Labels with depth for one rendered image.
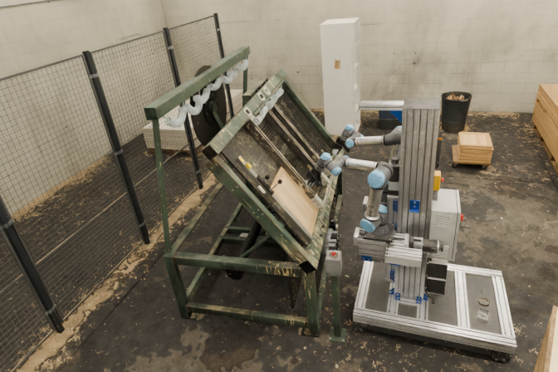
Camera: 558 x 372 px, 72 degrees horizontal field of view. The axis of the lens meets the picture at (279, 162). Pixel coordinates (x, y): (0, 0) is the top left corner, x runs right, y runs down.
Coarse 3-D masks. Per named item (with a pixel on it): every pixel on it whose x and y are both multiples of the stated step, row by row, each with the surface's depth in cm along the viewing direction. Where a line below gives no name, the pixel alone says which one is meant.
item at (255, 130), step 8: (248, 120) 351; (248, 128) 349; (256, 128) 349; (256, 136) 351; (264, 136) 354; (264, 144) 353; (272, 144) 356; (272, 152) 355; (280, 152) 360; (280, 160) 357; (288, 168) 359; (296, 176) 361; (304, 184) 363; (312, 192) 369; (312, 200) 369; (320, 200) 370
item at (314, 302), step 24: (216, 192) 442; (336, 192) 523; (336, 216) 479; (168, 264) 351; (192, 264) 344; (216, 264) 336; (240, 264) 329; (264, 264) 325; (288, 264) 322; (192, 288) 393; (312, 288) 321; (192, 312) 387; (216, 312) 366; (240, 312) 359; (264, 312) 356; (312, 312) 334; (312, 336) 349
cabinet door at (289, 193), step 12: (276, 180) 339; (288, 180) 356; (276, 192) 329; (288, 192) 345; (300, 192) 361; (288, 204) 334; (300, 204) 349; (312, 204) 366; (300, 216) 339; (312, 216) 355; (312, 228) 344
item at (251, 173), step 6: (240, 156) 312; (240, 162) 310; (246, 162) 314; (246, 168) 311; (252, 174) 312; (270, 198) 319; (276, 198) 320; (282, 204) 323; (282, 210) 322; (288, 210) 325; (288, 216) 323; (294, 216) 327; (294, 222) 324; (300, 228) 326; (306, 234) 327
